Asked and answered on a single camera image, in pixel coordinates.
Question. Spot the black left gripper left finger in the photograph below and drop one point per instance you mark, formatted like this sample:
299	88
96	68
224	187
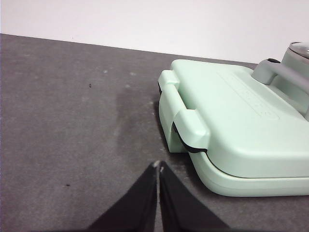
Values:
137	207

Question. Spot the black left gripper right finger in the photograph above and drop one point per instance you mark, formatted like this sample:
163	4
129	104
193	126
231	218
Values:
181	207

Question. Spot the green breakfast machine base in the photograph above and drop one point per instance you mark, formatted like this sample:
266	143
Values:
241	186

